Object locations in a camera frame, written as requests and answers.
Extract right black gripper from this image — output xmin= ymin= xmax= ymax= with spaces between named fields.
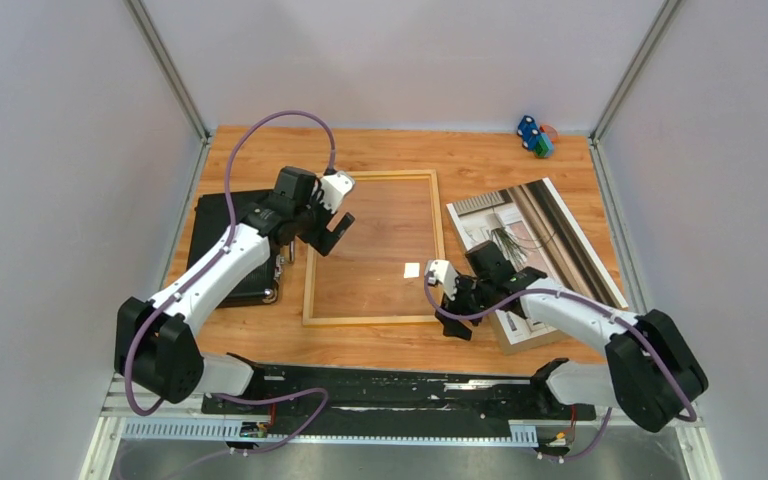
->
xmin=434 ymin=271 xmax=494 ymax=340

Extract wooden picture frame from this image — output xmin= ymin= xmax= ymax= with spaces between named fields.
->
xmin=302 ymin=170 xmax=446 ymax=327

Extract photo print board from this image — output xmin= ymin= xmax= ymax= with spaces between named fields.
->
xmin=446 ymin=177 xmax=630 ymax=356

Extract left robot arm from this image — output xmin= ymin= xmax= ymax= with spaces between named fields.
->
xmin=114 ymin=167 xmax=356 ymax=413

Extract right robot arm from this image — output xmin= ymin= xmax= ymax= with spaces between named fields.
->
xmin=424 ymin=241 xmax=709 ymax=433

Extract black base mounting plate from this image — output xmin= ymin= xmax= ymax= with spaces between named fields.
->
xmin=196 ymin=364 xmax=596 ymax=439

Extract blue green toy blocks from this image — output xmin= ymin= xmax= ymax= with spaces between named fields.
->
xmin=516 ymin=115 xmax=555 ymax=159

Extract orange round object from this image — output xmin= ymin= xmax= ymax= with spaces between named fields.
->
xmin=539 ymin=124 xmax=559 ymax=143

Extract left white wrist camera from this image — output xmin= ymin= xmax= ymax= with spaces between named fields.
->
xmin=321 ymin=171 xmax=355 ymax=214

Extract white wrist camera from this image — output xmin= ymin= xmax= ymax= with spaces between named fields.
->
xmin=425 ymin=259 xmax=458 ymax=299
xmin=321 ymin=171 xmax=355 ymax=214

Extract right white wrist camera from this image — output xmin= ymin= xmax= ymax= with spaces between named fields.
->
xmin=425 ymin=259 xmax=458 ymax=299

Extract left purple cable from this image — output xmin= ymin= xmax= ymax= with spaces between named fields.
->
xmin=112 ymin=109 xmax=338 ymax=480

